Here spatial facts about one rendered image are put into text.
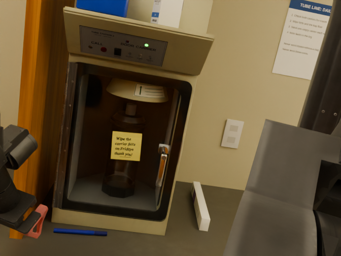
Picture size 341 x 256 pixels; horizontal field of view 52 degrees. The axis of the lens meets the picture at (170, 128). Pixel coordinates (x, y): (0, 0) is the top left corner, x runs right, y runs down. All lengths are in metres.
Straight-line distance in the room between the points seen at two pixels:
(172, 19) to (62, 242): 0.61
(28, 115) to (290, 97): 0.99
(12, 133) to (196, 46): 0.42
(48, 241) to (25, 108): 0.35
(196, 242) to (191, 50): 0.55
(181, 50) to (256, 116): 0.69
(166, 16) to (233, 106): 0.67
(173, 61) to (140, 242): 0.50
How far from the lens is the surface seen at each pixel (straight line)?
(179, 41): 0.78
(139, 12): 0.88
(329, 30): 0.39
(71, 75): 0.89
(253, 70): 1.38
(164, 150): 0.91
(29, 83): 0.83
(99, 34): 0.80
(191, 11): 0.88
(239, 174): 1.49
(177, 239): 1.05
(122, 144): 0.92
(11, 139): 0.70
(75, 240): 0.99
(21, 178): 0.91
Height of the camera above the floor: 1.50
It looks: 15 degrees down
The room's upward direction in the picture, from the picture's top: 11 degrees clockwise
